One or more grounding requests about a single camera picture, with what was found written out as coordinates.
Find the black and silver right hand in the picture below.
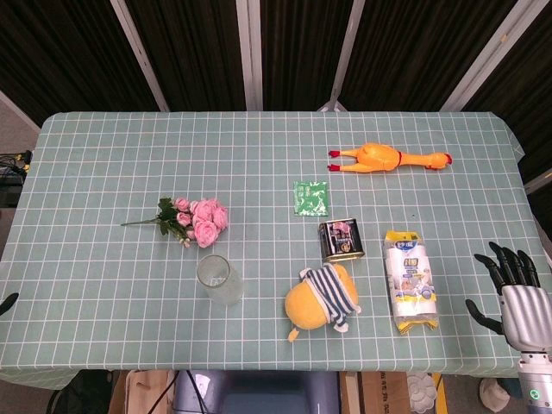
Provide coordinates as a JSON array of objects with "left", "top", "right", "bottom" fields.
[{"left": 465, "top": 241, "right": 552, "bottom": 355}]

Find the black and silver left hand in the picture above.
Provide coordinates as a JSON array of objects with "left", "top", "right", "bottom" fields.
[{"left": 0, "top": 292, "right": 20, "bottom": 317}]

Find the pink rose bouquet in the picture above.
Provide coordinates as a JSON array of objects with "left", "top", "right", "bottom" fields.
[{"left": 120, "top": 197, "right": 229, "bottom": 249}]

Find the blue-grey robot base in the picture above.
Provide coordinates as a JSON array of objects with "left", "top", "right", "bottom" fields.
[{"left": 173, "top": 369, "right": 342, "bottom": 414}]

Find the green grid-patterned table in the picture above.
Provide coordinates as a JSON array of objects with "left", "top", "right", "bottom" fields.
[{"left": 0, "top": 110, "right": 552, "bottom": 392}]

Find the clear glass cup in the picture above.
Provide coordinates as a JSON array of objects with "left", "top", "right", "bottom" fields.
[{"left": 196, "top": 254, "right": 245, "bottom": 307}]

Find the black bag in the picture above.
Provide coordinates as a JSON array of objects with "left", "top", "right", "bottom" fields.
[{"left": 46, "top": 370, "right": 118, "bottom": 414}]

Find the yellow pack of white rolls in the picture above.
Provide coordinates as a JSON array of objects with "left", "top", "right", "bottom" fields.
[{"left": 382, "top": 229, "right": 440, "bottom": 336}]

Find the light wooden board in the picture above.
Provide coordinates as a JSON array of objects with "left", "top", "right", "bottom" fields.
[{"left": 108, "top": 369, "right": 176, "bottom": 414}]

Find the brown cardboard box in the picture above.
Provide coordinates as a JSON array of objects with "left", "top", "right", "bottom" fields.
[{"left": 340, "top": 370, "right": 448, "bottom": 414}]

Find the black tin can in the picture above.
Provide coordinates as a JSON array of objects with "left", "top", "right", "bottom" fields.
[{"left": 317, "top": 218, "right": 367, "bottom": 263}]

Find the yellow plush toy striped shirt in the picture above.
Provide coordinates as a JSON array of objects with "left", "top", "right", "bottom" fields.
[{"left": 283, "top": 262, "right": 361, "bottom": 344}]

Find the orange rubber chicken toy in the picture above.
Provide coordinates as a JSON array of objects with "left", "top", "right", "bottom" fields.
[{"left": 326, "top": 141, "right": 454, "bottom": 174}]

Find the green sachet packet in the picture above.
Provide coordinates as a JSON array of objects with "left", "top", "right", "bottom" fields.
[{"left": 292, "top": 179, "right": 330, "bottom": 216}]

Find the black pleated curtain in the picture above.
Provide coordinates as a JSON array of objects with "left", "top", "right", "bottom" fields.
[{"left": 0, "top": 0, "right": 552, "bottom": 236}]

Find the black power strip with cables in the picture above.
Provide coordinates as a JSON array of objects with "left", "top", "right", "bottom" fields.
[{"left": 0, "top": 148, "right": 35, "bottom": 209}]

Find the white frame post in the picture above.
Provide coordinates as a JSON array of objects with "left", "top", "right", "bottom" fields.
[
  {"left": 440, "top": 0, "right": 543, "bottom": 113},
  {"left": 523, "top": 166, "right": 552, "bottom": 196},
  {"left": 317, "top": 0, "right": 367, "bottom": 114},
  {"left": 109, "top": 0, "right": 170, "bottom": 113},
  {"left": 235, "top": 0, "right": 264, "bottom": 112}
]

